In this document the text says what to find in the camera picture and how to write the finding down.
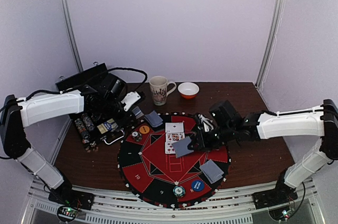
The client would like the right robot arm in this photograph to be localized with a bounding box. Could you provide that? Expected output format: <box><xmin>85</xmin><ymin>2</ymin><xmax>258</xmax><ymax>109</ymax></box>
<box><xmin>187</xmin><ymin>99</ymin><xmax>337</xmax><ymax>204</ymax></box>

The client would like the king of diamonds card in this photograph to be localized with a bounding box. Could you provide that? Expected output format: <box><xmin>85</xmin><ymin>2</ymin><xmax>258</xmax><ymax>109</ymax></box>
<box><xmin>166</xmin><ymin>133</ymin><xmax>185</xmax><ymax>143</ymax></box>

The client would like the aluminium frame post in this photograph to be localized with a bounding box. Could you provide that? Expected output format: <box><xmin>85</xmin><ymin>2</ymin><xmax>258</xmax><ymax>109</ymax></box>
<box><xmin>255</xmin><ymin>0</ymin><xmax>285</xmax><ymax>89</ymax></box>
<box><xmin>60</xmin><ymin>0</ymin><xmax>83</xmax><ymax>72</ymax></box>

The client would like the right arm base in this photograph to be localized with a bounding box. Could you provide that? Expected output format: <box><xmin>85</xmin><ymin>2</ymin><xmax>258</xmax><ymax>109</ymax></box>
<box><xmin>252</xmin><ymin>189</ymin><xmax>298</xmax><ymax>222</ymax></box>

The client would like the blue playing card deck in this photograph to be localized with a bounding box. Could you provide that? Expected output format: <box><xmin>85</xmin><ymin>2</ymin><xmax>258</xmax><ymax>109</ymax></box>
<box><xmin>132</xmin><ymin>106</ymin><xmax>144</xmax><ymax>119</ymax></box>

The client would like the orange big blind button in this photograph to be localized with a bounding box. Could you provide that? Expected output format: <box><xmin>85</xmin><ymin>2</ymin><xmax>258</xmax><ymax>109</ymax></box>
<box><xmin>139</xmin><ymin>125</ymin><xmax>150</xmax><ymax>135</ymax></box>

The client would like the poker chip stack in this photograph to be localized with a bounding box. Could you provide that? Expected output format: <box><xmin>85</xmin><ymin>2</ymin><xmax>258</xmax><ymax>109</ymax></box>
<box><xmin>131</xmin><ymin>131</ymin><xmax>143</xmax><ymax>142</ymax></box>
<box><xmin>173</xmin><ymin>185</ymin><xmax>186</xmax><ymax>198</ymax></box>

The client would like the boxed card deck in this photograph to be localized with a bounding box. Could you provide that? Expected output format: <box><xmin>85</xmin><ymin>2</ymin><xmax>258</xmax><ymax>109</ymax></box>
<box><xmin>97</xmin><ymin>119</ymin><xmax>118</xmax><ymax>134</ymax></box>

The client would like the round poker mat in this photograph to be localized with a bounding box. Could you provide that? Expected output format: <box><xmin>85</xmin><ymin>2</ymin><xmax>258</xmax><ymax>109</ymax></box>
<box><xmin>118</xmin><ymin>119</ymin><xmax>231</xmax><ymax>209</ymax></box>

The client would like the beige patterned mug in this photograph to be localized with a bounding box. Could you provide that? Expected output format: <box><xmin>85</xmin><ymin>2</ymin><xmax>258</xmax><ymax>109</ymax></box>
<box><xmin>149</xmin><ymin>76</ymin><xmax>177</xmax><ymax>106</ymax></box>

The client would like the blue small blind button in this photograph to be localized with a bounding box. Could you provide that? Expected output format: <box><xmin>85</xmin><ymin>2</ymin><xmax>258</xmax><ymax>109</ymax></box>
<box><xmin>191</xmin><ymin>180</ymin><xmax>204</xmax><ymax>192</ymax></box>

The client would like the diamonds number card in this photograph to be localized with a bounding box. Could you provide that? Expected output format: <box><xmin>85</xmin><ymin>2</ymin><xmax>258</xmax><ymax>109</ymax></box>
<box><xmin>165</xmin><ymin>142</ymin><xmax>175</xmax><ymax>154</ymax></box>

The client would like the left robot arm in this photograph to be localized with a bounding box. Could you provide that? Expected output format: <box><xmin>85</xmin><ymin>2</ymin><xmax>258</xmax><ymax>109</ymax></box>
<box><xmin>1</xmin><ymin>63</ymin><xmax>145</xmax><ymax>205</ymax></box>

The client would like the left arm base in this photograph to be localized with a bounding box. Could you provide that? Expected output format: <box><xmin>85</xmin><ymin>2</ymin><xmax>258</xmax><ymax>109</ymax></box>
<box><xmin>45</xmin><ymin>185</ymin><xmax>95</xmax><ymax>223</ymax></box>

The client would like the white orange bowl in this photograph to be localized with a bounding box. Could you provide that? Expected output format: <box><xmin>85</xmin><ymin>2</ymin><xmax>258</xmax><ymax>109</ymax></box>
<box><xmin>178</xmin><ymin>82</ymin><xmax>200</xmax><ymax>99</ymax></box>

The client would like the face down single card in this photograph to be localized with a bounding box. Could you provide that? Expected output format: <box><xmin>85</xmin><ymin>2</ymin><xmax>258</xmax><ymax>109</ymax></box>
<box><xmin>172</xmin><ymin>136</ymin><xmax>194</xmax><ymax>158</ymax></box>

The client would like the ace of diamonds card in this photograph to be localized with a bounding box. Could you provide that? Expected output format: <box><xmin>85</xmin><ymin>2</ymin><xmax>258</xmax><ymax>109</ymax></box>
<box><xmin>165</xmin><ymin>122</ymin><xmax>184</xmax><ymax>133</ymax></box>

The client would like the right aluminium frame post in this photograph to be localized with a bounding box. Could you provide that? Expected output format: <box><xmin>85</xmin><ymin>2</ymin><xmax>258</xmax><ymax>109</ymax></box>
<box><xmin>255</xmin><ymin>0</ymin><xmax>285</xmax><ymax>89</ymax></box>

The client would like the black poker chip case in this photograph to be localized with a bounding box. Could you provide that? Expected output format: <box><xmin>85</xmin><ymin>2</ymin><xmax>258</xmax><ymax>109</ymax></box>
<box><xmin>56</xmin><ymin>63</ymin><xmax>144</xmax><ymax>151</ymax></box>

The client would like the left aluminium frame post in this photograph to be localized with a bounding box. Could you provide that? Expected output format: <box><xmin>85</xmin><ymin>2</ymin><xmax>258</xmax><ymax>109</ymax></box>
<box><xmin>60</xmin><ymin>0</ymin><xmax>83</xmax><ymax>72</ymax></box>

